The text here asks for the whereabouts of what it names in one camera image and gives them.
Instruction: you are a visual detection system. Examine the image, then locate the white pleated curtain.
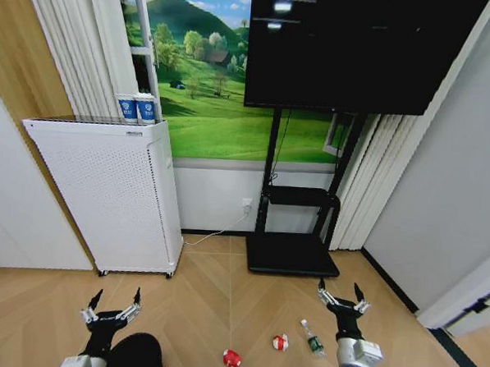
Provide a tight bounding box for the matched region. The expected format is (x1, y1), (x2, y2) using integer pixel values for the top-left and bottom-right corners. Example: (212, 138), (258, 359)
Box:
(14, 0), (170, 126)
(328, 0), (490, 259)

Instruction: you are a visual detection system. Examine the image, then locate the white blue paper cup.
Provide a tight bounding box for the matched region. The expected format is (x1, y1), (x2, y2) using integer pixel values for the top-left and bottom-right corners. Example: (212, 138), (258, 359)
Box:
(133, 92), (158, 126)
(114, 93), (140, 125)

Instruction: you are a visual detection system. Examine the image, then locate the white power cable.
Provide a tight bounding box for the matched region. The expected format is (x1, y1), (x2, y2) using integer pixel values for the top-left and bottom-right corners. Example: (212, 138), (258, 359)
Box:
(182, 203), (252, 250)

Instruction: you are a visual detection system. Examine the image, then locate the green landscape wall mural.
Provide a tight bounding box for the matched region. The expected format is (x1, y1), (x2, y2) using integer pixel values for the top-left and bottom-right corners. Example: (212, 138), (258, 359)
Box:
(108, 0), (362, 167)

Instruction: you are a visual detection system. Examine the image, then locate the clear plastic bottle green label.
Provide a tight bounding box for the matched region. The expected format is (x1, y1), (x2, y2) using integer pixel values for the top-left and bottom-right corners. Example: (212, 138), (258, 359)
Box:
(298, 318), (329, 360)

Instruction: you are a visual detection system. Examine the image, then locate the black door latch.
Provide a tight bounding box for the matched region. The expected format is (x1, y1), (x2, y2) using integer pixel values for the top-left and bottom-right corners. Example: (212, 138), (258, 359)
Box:
(464, 297), (490, 315)

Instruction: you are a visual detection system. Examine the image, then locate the white air purifier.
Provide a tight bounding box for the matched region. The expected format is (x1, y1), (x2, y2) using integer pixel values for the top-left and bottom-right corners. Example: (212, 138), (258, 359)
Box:
(14, 112), (190, 281)

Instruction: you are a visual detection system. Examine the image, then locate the black television cable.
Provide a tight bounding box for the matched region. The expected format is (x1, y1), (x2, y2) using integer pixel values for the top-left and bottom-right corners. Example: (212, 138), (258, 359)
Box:
(268, 108), (293, 185)

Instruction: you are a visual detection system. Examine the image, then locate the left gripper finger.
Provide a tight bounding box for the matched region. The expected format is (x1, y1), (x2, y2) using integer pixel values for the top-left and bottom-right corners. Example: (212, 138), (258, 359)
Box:
(117, 287), (143, 323)
(80, 287), (103, 324)

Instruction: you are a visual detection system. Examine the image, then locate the crushed red white can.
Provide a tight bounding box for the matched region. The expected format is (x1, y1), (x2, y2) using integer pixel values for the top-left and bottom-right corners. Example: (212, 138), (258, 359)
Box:
(272, 333), (291, 353)
(222, 347), (243, 367)

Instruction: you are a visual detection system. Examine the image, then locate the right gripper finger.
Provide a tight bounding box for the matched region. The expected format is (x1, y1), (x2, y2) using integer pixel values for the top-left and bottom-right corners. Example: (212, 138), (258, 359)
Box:
(317, 277), (340, 308)
(352, 282), (372, 315)

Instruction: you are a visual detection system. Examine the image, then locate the black television stand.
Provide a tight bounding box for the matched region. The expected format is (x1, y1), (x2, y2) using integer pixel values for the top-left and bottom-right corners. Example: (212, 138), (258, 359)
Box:
(244, 107), (368, 280)

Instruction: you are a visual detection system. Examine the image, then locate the black television screen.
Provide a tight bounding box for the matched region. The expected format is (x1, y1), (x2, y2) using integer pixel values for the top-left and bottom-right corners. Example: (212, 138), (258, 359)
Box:
(243, 0), (490, 121)

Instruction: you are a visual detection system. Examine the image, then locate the white door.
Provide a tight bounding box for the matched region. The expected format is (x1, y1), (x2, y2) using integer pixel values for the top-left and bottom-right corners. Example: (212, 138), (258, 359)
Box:
(416, 237), (490, 333)

